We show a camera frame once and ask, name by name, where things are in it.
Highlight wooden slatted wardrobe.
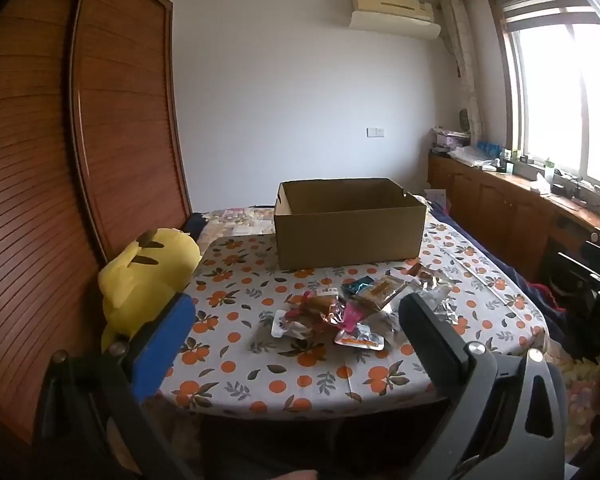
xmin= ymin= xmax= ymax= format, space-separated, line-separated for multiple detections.
xmin=0 ymin=0 xmax=193 ymax=446

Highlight yellow plush toy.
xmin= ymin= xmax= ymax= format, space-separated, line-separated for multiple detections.
xmin=98 ymin=228 xmax=203 ymax=356

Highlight white orange snack packet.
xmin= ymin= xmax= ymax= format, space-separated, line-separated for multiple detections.
xmin=334 ymin=324 xmax=385 ymax=352

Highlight long wooden cabinet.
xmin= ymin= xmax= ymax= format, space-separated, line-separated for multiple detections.
xmin=427 ymin=152 xmax=600 ymax=281

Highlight white plastic bag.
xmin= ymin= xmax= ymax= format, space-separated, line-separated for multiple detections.
xmin=450 ymin=145 xmax=501 ymax=170

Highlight black chair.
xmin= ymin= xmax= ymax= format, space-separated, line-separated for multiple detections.
xmin=540 ymin=240 xmax=600 ymax=361

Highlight brown framed window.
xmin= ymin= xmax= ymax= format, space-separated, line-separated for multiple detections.
xmin=487 ymin=0 xmax=600 ymax=196

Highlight white wall air conditioner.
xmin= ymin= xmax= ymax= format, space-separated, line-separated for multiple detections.
xmin=348 ymin=0 xmax=442 ymax=41

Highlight brown cardboard box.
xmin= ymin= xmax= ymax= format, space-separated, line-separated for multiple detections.
xmin=273 ymin=177 xmax=427 ymax=271

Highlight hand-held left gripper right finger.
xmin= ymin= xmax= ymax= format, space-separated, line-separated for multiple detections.
xmin=398 ymin=291 xmax=567 ymax=480

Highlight stack of small boxes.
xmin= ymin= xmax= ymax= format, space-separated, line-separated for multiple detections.
xmin=431 ymin=127 xmax=473 ymax=154

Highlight silver foil snack packet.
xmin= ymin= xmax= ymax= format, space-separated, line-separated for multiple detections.
xmin=410 ymin=272 xmax=456 ymax=321

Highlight clear sesame bar packet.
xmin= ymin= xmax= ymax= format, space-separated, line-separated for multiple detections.
xmin=357 ymin=276 xmax=406 ymax=311

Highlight dark blue blanket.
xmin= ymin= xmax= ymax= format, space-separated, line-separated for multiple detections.
xmin=500 ymin=260 xmax=581 ymax=346

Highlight white patterned curtain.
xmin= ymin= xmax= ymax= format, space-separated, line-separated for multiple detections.
xmin=440 ymin=0 xmax=486 ymax=146

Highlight red brown snack packet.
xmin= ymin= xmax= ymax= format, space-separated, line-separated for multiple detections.
xmin=292 ymin=290 xmax=351 ymax=326

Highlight pink snack packet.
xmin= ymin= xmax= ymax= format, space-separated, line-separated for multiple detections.
xmin=337 ymin=300 xmax=368 ymax=331

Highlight white paper bag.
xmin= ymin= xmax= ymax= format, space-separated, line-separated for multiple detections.
xmin=424 ymin=188 xmax=451 ymax=212

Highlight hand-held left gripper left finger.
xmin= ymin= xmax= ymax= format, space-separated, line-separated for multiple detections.
xmin=32 ymin=291 xmax=201 ymax=480

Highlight orange fruit print tablecloth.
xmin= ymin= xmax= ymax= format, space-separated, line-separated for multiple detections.
xmin=157 ymin=220 xmax=551 ymax=418

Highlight patterned quilt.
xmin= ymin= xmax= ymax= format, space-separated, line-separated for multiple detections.
xmin=200 ymin=206 xmax=277 ymax=237

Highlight teal foil snack packet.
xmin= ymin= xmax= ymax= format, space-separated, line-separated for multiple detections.
xmin=341 ymin=276 xmax=376 ymax=297

